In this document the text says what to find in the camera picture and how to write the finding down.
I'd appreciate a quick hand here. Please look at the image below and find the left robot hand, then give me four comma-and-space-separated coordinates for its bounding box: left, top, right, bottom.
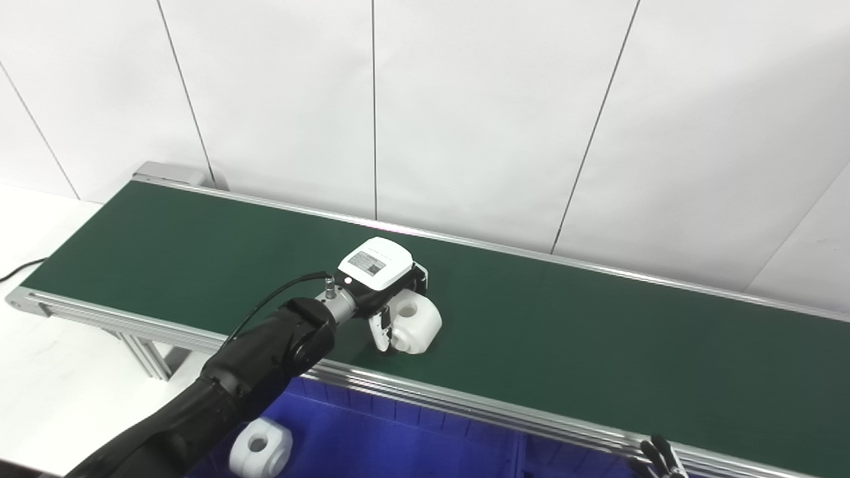
337, 236, 430, 353

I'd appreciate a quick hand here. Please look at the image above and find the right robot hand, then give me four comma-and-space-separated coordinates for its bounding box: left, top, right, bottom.
630, 434, 689, 478

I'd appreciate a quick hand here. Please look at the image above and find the white cylindrical plastic part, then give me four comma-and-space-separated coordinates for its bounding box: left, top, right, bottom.
228, 418, 294, 478
388, 291, 444, 355

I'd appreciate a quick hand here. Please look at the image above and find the blue plastic bin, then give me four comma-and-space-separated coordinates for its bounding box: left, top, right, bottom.
517, 432, 641, 478
185, 374, 527, 478

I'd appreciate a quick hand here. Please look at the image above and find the green conveyor belt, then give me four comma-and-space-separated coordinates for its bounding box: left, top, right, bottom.
5, 161, 850, 478

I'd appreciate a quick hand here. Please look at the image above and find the aluminium conveyor leg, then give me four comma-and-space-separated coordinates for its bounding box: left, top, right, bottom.
105, 328, 195, 383

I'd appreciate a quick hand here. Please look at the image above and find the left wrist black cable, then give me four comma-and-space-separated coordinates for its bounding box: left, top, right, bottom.
221, 270, 334, 347

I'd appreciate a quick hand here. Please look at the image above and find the black floor cable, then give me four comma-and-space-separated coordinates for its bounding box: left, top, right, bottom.
0, 257, 48, 283

